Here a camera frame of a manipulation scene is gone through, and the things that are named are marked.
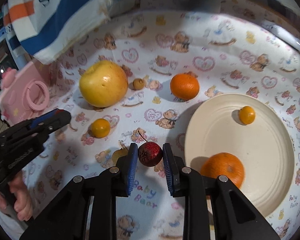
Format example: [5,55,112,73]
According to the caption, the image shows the small dark red crabapple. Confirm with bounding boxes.
[138,131,163,167]

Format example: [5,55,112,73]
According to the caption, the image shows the small yellow tomato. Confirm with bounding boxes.
[90,119,111,138]
[238,106,256,125]

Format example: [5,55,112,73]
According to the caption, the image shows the orange mandarin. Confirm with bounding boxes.
[170,73,200,101]

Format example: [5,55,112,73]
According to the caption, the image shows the left hand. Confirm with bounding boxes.
[0,171,33,221]

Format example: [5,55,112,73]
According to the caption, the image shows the large orange in plate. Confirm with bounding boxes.
[200,152,245,188]

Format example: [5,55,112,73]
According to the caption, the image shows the large yellow apple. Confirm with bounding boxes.
[79,60,128,108]

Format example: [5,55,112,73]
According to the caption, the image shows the small brown longan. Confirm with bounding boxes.
[132,78,145,90]

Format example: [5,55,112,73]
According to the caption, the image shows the baby bear printed bedsheet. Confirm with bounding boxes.
[22,0,300,239]

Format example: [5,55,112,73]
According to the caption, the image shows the small yellow tomato in plate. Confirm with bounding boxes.
[238,106,256,125]

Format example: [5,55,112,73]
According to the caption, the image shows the cream round plate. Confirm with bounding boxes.
[184,94,295,217]

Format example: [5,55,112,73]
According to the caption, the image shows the striped Paris fabric cloth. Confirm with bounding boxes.
[2,0,107,64]

